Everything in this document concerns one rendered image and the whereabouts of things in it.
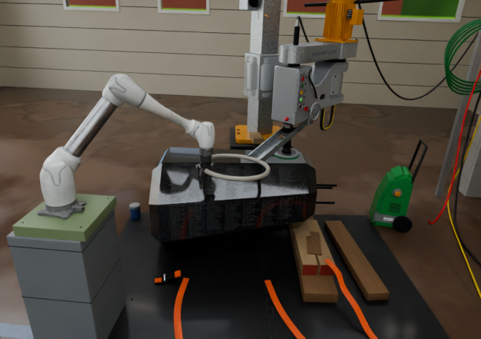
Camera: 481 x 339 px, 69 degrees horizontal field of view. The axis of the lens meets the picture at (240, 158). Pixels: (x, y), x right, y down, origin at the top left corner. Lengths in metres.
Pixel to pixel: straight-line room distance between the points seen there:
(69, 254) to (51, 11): 8.37
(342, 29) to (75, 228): 2.47
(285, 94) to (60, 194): 1.65
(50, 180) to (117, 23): 7.45
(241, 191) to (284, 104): 0.73
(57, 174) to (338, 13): 2.39
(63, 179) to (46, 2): 8.22
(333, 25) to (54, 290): 2.76
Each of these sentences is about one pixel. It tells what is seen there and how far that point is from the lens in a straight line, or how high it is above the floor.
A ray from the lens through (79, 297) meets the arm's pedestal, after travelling 2.23.
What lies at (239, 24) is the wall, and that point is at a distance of 8.53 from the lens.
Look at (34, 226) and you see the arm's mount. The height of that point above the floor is 0.86.
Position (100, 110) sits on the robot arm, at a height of 1.36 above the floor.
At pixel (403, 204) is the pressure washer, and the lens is 3.64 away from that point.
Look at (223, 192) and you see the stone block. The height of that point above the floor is 0.65.
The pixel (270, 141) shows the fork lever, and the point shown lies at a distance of 2.77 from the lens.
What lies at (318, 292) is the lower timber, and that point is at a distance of 2.68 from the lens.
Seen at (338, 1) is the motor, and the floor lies 2.01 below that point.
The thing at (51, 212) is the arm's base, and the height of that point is 0.89.
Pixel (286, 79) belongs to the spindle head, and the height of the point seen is 1.45.
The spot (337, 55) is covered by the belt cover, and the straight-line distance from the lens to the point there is 3.11.
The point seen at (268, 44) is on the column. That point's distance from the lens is 3.34.
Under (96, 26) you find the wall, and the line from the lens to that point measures 9.48.
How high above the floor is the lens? 1.88
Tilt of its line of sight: 22 degrees down
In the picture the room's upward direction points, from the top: 2 degrees clockwise
